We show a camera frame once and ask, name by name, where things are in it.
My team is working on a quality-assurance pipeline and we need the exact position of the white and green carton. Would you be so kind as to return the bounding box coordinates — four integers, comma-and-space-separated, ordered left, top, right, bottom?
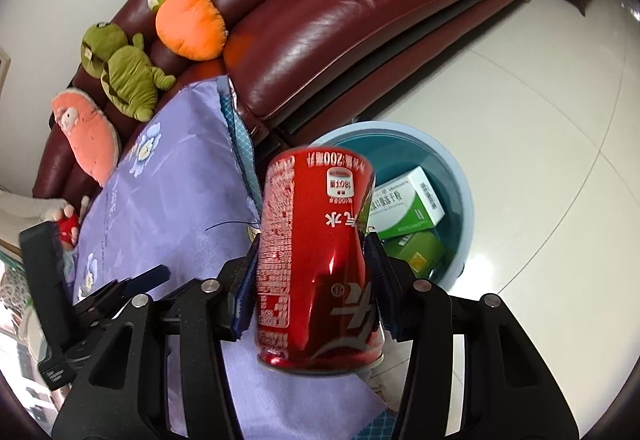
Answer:
367, 166, 447, 241

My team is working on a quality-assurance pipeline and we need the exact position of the pink plush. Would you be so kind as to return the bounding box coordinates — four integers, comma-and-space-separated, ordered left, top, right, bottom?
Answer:
51, 88, 122, 188

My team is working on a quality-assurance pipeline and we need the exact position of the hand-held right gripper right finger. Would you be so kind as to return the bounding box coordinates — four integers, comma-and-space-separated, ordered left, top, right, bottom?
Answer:
362, 230, 593, 440

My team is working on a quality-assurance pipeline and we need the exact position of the red soda can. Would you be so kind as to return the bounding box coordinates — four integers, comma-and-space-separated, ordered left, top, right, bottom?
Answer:
255, 145, 386, 376

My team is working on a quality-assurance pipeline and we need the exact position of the red and white plush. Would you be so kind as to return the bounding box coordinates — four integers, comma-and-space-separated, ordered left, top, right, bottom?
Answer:
40, 197, 91, 245

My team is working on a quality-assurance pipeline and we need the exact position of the teal patterned undercloth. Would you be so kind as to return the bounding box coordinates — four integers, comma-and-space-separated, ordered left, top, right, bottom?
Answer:
218, 77, 263, 221

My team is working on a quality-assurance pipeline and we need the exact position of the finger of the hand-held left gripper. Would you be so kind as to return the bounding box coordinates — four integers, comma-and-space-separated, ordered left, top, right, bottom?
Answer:
72, 264, 173, 336

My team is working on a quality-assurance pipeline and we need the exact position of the light blue plastic basin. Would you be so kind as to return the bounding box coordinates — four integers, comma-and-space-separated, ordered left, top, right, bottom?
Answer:
300, 121, 475, 293

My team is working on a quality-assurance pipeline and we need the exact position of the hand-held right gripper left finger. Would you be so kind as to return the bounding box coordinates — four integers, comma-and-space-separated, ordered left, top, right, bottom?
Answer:
50, 237, 262, 440

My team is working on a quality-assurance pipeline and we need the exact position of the purple floral tablecloth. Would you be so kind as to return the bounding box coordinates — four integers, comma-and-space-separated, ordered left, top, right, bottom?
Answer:
60, 74, 401, 440

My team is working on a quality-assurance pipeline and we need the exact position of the green frog plush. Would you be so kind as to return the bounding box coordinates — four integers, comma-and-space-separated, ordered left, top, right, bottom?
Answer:
80, 22, 177, 123

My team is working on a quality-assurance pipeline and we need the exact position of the dark red leather sofa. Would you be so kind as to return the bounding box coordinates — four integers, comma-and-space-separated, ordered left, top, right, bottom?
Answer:
32, 0, 546, 201

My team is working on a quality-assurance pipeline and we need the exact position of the orange carrot plush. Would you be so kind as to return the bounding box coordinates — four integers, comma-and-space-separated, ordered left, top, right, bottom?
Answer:
145, 0, 228, 60

